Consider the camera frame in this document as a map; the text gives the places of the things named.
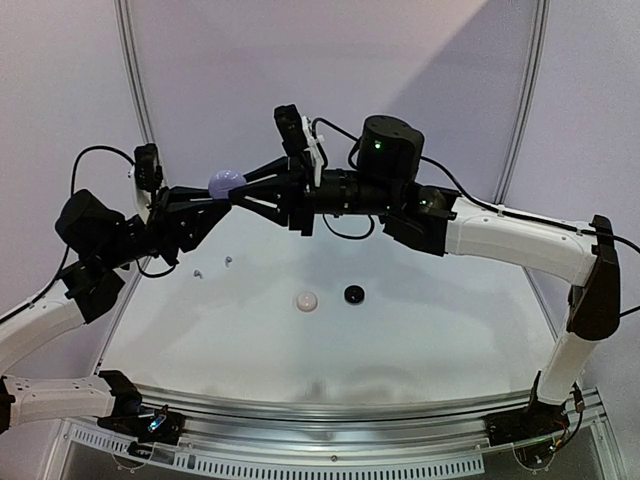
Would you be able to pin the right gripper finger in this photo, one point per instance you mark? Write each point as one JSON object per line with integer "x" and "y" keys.
{"x": 276, "y": 172}
{"x": 269, "y": 211}

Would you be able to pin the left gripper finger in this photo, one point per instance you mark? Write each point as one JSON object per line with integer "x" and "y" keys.
{"x": 180, "y": 194}
{"x": 199, "y": 219}

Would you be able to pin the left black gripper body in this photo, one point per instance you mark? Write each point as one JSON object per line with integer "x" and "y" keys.
{"x": 162, "y": 234}

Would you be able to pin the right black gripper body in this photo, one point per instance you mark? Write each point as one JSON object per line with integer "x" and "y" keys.
{"x": 298, "y": 195}

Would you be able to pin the purple earbud charging case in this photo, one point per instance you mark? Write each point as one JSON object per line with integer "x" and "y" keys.
{"x": 223, "y": 182}

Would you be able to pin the pink earbud charging case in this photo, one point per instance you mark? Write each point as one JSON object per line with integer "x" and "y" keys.
{"x": 306, "y": 301}

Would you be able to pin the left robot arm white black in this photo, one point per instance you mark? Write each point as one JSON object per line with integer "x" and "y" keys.
{"x": 82, "y": 292}

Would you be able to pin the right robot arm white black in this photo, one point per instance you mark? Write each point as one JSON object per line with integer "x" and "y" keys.
{"x": 381, "y": 181}

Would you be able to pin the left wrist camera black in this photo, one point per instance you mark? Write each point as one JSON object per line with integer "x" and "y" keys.
{"x": 147, "y": 171}

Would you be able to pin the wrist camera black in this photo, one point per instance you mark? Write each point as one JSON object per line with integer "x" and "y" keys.
{"x": 147, "y": 171}
{"x": 290, "y": 127}

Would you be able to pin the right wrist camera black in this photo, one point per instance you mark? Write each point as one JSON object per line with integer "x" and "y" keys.
{"x": 290, "y": 127}

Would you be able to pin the left aluminium frame post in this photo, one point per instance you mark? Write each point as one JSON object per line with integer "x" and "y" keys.
{"x": 124, "y": 21}

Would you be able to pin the aluminium frame post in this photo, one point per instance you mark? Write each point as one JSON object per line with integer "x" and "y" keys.
{"x": 525, "y": 99}
{"x": 124, "y": 21}

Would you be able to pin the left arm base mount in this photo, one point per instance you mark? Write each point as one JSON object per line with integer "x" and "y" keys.
{"x": 145, "y": 424}

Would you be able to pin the aluminium front rail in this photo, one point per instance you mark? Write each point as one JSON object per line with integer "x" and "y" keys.
{"x": 235, "y": 439}

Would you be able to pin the right aluminium frame post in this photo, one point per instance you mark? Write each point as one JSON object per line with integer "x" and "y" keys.
{"x": 525, "y": 99}

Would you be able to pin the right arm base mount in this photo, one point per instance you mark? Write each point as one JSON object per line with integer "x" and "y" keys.
{"x": 525, "y": 423}

